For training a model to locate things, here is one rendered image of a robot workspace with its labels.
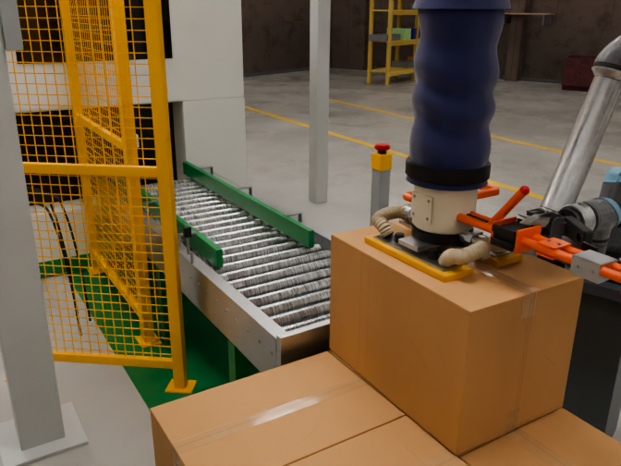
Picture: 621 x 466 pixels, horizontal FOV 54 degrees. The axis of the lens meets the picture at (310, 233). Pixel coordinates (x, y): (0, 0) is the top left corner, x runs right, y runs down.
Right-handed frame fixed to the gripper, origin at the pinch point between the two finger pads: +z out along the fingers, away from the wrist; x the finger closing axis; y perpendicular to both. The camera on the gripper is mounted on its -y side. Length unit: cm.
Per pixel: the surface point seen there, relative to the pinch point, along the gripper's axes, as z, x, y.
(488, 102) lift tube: -1.9, 30.1, 17.5
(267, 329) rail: 33, -49, 70
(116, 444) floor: 76, -108, 116
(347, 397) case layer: 28, -54, 31
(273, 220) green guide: -23, -49, 169
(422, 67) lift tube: 10.9, 38.1, 28.2
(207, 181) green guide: -22, -48, 253
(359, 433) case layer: 35, -54, 16
